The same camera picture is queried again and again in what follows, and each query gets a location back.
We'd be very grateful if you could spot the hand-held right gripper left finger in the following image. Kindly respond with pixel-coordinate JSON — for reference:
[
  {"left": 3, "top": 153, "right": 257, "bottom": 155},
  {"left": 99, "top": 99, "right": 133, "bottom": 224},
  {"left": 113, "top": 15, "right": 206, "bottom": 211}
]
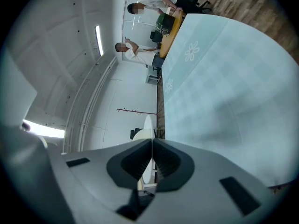
[{"left": 61, "top": 138, "right": 153, "bottom": 221}]

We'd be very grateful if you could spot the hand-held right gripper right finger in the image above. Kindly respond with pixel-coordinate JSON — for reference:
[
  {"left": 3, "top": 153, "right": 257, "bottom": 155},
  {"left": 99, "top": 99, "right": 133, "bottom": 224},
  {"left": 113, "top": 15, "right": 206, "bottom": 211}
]
[{"left": 137, "top": 138, "right": 279, "bottom": 224}]

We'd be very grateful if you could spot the table with light blue cloth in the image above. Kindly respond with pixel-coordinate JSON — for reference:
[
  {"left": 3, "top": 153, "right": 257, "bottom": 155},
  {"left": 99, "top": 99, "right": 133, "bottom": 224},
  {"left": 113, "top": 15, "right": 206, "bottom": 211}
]
[{"left": 157, "top": 13, "right": 299, "bottom": 191}]

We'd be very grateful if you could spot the long ceiling light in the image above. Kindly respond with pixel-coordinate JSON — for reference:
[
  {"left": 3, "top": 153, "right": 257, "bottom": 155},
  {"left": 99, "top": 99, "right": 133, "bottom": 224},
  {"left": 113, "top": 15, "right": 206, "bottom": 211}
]
[
  {"left": 94, "top": 25, "right": 104, "bottom": 57},
  {"left": 22, "top": 119, "right": 66, "bottom": 139}
]

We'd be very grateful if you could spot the white round plate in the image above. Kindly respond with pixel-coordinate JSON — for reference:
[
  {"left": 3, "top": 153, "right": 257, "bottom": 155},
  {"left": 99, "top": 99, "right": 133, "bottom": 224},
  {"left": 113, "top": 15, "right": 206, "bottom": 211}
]
[{"left": 132, "top": 114, "right": 157, "bottom": 189}]

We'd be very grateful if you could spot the dark red coat rack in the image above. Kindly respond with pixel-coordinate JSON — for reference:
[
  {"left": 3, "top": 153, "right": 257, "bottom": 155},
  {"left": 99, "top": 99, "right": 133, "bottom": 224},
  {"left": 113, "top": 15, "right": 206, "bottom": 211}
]
[{"left": 116, "top": 107, "right": 162, "bottom": 117}]

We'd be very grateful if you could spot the pale green checked tablecloth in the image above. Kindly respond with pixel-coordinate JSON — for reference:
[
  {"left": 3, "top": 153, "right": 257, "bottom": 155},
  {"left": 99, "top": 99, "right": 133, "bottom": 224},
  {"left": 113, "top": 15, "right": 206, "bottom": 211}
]
[{"left": 161, "top": 13, "right": 299, "bottom": 189}]

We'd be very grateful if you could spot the white cabinet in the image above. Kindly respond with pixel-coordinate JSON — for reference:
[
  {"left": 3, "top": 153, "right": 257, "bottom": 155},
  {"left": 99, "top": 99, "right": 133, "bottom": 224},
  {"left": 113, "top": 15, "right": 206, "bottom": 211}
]
[{"left": 145, "top": 65, "right": 162, "bottom": 84}]

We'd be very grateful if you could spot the black box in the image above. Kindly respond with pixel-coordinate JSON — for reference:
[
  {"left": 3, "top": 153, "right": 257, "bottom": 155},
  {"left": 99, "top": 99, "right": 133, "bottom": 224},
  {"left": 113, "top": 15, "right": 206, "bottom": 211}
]
[{"left": 151, "top": 54, "right": 164, "bottom": 69}]

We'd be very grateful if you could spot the round wooden table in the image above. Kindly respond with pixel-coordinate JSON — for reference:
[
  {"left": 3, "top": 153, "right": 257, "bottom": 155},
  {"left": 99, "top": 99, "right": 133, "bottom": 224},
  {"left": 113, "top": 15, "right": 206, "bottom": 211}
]
[{"left": 159, "top": 10, "right": 185, "bottom": 59}]

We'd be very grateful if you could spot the green and black bag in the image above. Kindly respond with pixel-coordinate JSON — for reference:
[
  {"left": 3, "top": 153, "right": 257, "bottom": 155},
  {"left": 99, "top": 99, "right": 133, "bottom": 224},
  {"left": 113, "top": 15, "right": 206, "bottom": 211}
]
[{"left": 156, "top": 13, "right": 176, "bottom": 36}]

